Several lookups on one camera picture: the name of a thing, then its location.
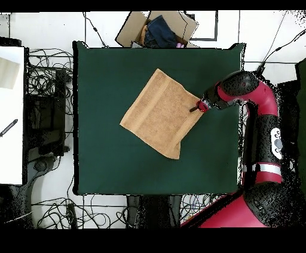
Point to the pink cloth item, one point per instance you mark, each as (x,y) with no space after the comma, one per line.
(180,45)

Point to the brown cardboard box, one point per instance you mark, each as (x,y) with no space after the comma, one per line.
(129,31)

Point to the dark green fabric sheet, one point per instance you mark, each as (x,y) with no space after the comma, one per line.
(302,107)

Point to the white desk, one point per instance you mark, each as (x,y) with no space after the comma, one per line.
(12,155)

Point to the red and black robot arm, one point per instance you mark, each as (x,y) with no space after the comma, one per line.
(265,100)

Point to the black metal stand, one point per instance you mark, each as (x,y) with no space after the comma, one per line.
(59,95)

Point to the tan terry towel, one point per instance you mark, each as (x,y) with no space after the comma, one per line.
(160,112)

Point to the dark green table cloth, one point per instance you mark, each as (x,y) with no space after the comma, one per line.
(107,83)

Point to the dark blue jeans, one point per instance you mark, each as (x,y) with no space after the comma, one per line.
(160,33)

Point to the beige cardboard piece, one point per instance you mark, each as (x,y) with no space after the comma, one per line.
(8,74)

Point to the black metal frame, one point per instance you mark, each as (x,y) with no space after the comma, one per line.
(289,107)

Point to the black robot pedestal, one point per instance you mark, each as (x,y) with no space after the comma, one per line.
(153,210)

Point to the orange cloth item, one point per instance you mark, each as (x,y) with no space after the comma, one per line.
(143,34)

